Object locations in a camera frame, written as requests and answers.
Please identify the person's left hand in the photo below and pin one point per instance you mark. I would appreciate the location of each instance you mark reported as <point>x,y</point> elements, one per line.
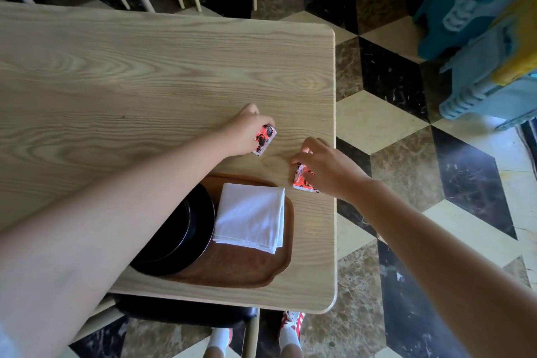
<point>241,135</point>

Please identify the person's right hand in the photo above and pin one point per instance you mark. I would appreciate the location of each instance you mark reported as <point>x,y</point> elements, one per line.
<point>331,171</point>

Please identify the red sachet packet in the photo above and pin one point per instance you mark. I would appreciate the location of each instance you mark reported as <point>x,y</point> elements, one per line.
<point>301,182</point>
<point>265,139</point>

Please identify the white cloth napkin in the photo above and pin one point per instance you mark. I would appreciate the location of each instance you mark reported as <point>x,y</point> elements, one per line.
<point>251,217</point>

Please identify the black saucer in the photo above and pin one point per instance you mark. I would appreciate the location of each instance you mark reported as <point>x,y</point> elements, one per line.
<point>203,232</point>

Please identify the brown wooden tray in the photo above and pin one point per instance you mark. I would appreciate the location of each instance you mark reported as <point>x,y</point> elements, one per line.
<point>243,269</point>

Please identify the person's right forearm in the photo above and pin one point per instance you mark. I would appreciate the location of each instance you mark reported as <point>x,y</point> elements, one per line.
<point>453,269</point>

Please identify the person's left forearm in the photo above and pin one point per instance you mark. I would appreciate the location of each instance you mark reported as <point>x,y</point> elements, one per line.
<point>105,236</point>

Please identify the person's right red shoe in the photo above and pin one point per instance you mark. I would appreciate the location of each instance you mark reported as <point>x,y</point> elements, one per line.
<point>295,320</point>

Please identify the person's red shoe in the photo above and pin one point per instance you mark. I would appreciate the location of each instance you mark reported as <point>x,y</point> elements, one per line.
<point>295,320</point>
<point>229,336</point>

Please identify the person's right white sock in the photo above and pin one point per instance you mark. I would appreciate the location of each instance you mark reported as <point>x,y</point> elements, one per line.
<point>288,336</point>

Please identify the person's white sock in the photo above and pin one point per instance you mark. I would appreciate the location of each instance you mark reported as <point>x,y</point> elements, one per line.
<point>288,336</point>
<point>218,339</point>

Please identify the person's right leg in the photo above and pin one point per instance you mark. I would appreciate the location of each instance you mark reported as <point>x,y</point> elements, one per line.
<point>291,352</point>

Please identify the person's leg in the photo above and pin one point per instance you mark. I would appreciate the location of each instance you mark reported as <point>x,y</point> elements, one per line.
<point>291,352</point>
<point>214,353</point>

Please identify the person's left red shoe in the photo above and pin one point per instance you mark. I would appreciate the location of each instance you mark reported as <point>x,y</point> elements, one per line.
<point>229,336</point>

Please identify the person's left white sock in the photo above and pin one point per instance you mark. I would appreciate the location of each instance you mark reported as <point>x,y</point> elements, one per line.
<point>218,339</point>

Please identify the person's left leg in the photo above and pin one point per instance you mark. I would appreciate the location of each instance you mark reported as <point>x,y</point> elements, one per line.
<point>214,353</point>

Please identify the light wooden table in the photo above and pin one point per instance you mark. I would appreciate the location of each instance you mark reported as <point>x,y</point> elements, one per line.
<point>147,76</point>

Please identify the yellow and blue stool stack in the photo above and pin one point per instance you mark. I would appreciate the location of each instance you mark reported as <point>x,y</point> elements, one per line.
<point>495,85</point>

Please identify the glass sliding door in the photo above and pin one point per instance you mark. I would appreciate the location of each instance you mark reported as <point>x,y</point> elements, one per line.
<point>529,148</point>

